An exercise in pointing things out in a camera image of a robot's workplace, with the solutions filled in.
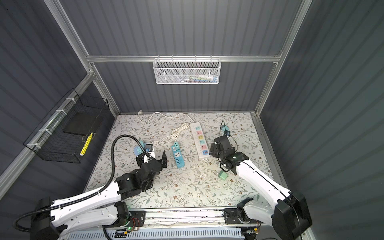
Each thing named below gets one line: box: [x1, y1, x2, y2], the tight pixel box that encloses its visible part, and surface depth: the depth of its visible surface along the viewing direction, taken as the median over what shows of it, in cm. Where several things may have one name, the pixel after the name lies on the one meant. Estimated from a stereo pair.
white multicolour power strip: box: [190, 122, 211, 159], surface depth 102 cm
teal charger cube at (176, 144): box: [174, 141, 180, 151], surface depth 96 cm
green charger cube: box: [218, 170, 228, 180], surface depth 88 cm
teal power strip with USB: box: [171, 145, 185, 169], surface depth 93 cm
